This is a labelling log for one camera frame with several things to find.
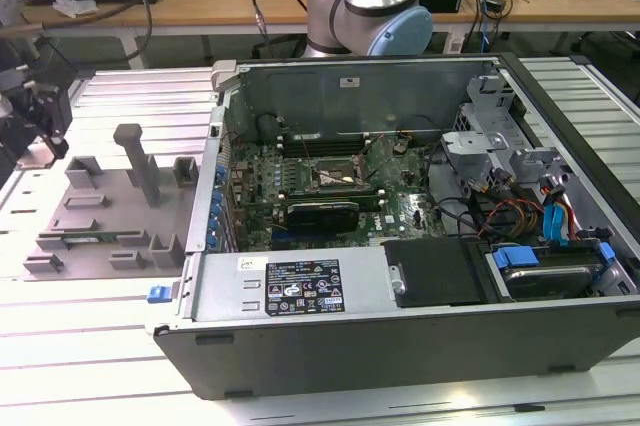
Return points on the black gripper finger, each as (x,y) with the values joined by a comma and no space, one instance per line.
(60,146)

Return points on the CPU socket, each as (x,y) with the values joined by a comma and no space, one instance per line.
(332,178)

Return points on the crumpled white paper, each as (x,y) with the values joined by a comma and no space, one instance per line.
(75,5)

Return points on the green RAM stick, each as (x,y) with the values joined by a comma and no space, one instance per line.
(95,239)

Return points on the grey parts rack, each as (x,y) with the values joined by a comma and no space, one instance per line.
(120,226)

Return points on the grey case release latch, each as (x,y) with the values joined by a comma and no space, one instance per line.
(222,73)

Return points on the small blue plastic clip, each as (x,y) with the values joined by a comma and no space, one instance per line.
(159,294)

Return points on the silver power supply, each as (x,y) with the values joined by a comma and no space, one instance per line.
(225,291)

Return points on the black graphics card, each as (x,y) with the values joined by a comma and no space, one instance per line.
(322,218)

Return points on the round coin cell battery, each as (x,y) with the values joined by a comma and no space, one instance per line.
(400,147)

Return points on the green motherboard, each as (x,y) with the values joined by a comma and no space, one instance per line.
(405,181)

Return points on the black disk bay cover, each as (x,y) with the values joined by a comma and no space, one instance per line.
(435,271)

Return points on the open black PC case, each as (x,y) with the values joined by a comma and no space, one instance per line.
(400,361)

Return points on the grey metal drive cage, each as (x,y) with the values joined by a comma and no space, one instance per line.
(475,146)

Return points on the small black adapter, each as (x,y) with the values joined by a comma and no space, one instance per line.
(495,3)

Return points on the hard disk in blue carrier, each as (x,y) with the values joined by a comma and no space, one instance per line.
(550,283)

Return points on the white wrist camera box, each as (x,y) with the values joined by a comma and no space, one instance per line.
(12,77)

